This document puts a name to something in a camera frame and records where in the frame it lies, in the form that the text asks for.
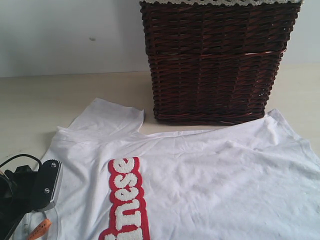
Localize dark brown wicker basket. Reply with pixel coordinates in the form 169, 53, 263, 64
139, 2, 302, 125

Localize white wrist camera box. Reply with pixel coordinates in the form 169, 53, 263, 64
30, 159, 63, 212

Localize orange perforated strap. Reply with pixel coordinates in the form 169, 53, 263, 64
27, 218, 53, 240

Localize white t-shirt red lettering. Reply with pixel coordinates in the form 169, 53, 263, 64
13, 98, 320, 240

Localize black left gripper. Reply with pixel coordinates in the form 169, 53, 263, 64
0, 166, 37, 240

